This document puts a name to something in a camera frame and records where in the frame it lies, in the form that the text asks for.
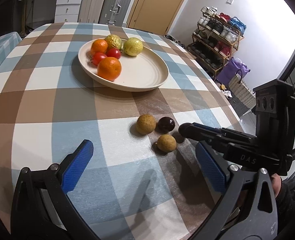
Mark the bumpy yellow-green fruit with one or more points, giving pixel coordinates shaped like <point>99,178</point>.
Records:
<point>113,41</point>

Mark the person's right forearm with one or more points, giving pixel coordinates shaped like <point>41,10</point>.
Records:
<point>290,212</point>

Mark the rows of assorted shoes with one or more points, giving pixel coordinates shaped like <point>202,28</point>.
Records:
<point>217,35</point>

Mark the wooden door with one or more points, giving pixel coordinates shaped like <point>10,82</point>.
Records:
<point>160,5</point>

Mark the brown longan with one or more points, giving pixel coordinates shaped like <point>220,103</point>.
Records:
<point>145,124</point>
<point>166,143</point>

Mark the red tomato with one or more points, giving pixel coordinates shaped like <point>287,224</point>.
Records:
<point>113,53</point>
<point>98,58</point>

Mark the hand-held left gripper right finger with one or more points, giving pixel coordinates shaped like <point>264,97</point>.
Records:
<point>210,168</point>

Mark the grey suitcase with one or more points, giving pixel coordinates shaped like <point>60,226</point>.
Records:
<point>116,5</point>

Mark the beige suitcase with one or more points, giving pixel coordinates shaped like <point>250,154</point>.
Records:
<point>92,2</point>

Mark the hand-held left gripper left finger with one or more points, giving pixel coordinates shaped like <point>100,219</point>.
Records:
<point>77,166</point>

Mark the pile of sneakers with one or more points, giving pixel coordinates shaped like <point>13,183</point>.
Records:
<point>176,42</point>

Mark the person's right hand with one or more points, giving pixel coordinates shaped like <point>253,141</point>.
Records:
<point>277,185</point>

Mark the white drawer cabinet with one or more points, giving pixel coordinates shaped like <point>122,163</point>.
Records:
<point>68,7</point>

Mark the dark purple passion fruit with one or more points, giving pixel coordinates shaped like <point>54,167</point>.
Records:
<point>166,124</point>
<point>183,129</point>

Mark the white woven basket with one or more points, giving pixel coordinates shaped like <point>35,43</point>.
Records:
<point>242,95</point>

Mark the light blue checked tablecloth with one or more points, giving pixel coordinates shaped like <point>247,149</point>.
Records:
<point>2,52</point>

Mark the orange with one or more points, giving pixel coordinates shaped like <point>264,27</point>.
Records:
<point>99,46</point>
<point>109,68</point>

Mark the purple bag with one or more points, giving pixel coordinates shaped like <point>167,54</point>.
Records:
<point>231,70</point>

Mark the large cream plate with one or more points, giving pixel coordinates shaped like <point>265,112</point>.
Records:
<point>142,72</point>

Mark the smooth yellow fruit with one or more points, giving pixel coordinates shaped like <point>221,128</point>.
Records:
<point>133,46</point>

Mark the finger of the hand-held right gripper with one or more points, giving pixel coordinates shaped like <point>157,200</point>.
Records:
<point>221,145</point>
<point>220,132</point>

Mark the wooden shoe rack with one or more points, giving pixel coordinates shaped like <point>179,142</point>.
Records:
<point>238,38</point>

